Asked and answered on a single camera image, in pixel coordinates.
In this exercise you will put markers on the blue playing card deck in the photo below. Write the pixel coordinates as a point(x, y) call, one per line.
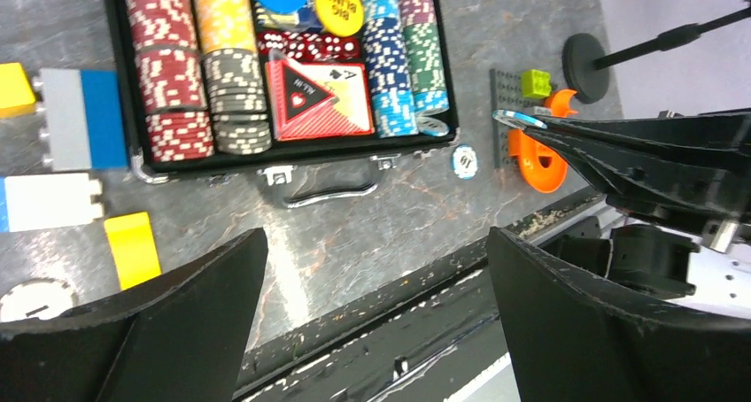
point(302, 20)

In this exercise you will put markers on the grey lego plate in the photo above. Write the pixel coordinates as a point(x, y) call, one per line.
point(507, 99)

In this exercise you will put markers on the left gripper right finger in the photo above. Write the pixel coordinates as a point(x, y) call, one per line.
point(575, 336)

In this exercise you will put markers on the red playing card deck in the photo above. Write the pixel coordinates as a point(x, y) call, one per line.
point(348, 115)

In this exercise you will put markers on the black poker case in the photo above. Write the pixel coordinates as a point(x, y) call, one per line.
point(277, 162)

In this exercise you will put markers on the red dice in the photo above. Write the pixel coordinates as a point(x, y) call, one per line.
point(307, 46)

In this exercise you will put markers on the orange curved track piece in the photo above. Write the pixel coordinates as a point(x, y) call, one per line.
point(541, 167)

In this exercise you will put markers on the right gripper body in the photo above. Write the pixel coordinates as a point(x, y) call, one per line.
point(667, 258)

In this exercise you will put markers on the lime lego brick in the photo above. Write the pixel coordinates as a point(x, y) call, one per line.
point(536, 84)

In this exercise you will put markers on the grey poker chip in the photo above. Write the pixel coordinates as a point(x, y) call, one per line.
point(41, 298)

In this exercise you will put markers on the red chip row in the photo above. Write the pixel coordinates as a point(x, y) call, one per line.
point(170, 79)

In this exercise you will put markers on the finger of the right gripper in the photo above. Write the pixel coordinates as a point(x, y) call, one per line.
point(695, 163)

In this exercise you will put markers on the yellow chip row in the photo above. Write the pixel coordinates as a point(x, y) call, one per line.
point(233, 80)

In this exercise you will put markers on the yellow small block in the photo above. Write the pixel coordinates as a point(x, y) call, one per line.
point(17, 95)

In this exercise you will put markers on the blue chip row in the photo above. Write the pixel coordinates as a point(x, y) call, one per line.
point(387, 69)

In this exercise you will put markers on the green purple chip row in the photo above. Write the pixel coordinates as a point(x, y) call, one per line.
point(424, 56)

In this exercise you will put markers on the yellow round button chip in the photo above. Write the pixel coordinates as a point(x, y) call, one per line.
point(342, 18)

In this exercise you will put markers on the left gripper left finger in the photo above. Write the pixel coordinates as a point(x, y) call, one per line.
point(178, 337)

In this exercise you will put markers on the blue grey block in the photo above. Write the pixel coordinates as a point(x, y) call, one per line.
point(83, 121)

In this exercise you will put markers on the white blue block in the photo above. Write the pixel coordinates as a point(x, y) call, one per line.
point(43, 201)

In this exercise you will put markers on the blue microphone on stand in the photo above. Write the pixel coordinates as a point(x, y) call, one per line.
point(693, 52)

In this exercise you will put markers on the yellow long block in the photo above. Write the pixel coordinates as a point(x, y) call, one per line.
point(133, 249)

